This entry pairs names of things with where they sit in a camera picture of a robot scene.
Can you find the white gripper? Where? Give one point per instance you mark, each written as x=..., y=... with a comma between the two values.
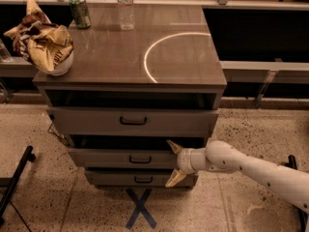
x=183, y=160

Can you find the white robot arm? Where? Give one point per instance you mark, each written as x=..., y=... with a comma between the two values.
x=218, y=156

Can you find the grey top drawer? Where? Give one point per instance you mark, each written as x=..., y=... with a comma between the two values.
x=133, y=122

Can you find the black base leg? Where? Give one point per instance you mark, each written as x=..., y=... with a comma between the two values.
x=303, y=217
x=10, y=183

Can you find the black right base leg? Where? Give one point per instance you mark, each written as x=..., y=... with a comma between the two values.
x=303, y=217

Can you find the clear glass on shelf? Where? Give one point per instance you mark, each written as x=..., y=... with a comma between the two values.
x=5, y=55

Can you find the green soda can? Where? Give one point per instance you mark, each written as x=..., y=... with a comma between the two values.
x=80, y=13

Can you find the white bowl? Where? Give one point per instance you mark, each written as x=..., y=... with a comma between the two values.
x=61, y=68

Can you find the blue tape X mark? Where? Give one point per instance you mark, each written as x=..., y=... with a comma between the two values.
x=140, y=208

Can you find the clear plastic water bottle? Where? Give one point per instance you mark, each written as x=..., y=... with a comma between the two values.
x=126, y=14

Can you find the yellow brown chip bag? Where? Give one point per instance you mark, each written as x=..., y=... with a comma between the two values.
x=39, y=41

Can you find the black left base leg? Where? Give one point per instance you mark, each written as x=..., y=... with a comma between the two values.
x=10, y=183

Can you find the grey three-drawer cabinet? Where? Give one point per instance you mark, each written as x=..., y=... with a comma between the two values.
x=167, y=61

